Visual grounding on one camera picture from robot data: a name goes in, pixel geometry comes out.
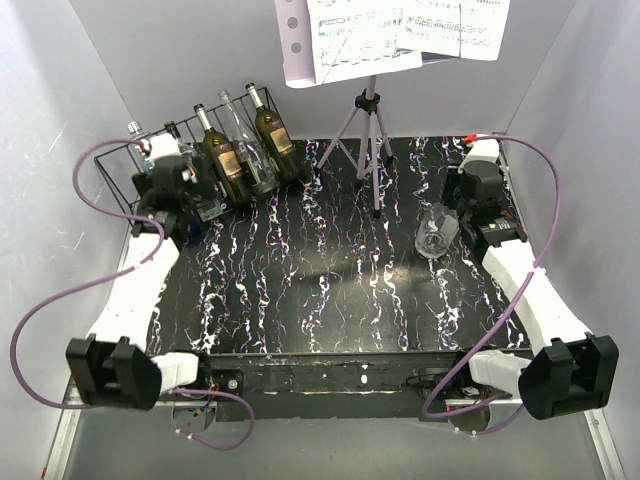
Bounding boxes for small clear glass bottle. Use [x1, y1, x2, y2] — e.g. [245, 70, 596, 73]
[415, 202, 459, 259]

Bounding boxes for blue square bottle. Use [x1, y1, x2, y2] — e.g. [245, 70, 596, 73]
[125, 121, 201, 241]

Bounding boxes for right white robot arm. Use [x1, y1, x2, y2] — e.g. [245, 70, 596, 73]
[442, 160, 619, 420]

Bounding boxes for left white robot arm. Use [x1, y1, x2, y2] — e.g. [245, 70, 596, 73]
[66, 155, 213, 411]

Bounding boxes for clear bottle black cap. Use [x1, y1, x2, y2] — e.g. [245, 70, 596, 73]
[164, 121, 226, 222]

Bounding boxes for green wine bottle silver neck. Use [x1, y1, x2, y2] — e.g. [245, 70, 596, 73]
[193, 104, 252, 207]

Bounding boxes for tall clear empty bottle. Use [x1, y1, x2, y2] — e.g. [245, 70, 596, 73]
[219, 90, 279, 197]

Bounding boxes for dark green wine bottle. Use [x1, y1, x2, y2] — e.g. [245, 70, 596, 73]
[245, 83, 304, 184]

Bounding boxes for lilac music stand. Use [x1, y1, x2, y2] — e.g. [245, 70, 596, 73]
[274, 1, 397, 219]

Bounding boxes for right sheet music page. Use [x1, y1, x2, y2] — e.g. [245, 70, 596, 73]
[395, 0, 512, 63]

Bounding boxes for sheet music page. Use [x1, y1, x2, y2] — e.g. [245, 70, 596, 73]
[395, 0, 512, 63]
[307, 0, 422, 85]

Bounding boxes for left sheet music page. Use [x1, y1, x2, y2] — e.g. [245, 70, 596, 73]
[307, 0, 422, 85]

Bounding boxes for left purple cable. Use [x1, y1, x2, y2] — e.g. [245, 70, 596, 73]
[9, 138, 256, 451]

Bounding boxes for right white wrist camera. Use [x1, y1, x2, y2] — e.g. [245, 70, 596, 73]
[460, 134, 500, 167]

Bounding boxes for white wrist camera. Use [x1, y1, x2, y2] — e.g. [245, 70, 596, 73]
[460, 134, 500, 167]
[135, 133, 195, 182]

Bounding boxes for black wire wine rack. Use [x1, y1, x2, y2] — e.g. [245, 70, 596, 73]
[93, 86, 280, 214]

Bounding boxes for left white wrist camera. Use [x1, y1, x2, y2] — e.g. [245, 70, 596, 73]
[135, 133, 195, 182]

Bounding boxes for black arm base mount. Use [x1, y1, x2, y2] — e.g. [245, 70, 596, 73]
[195, 351, 462, 420]

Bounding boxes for aluminium frame rail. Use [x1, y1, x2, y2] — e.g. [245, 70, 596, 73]
[42, 234, 221, 480]

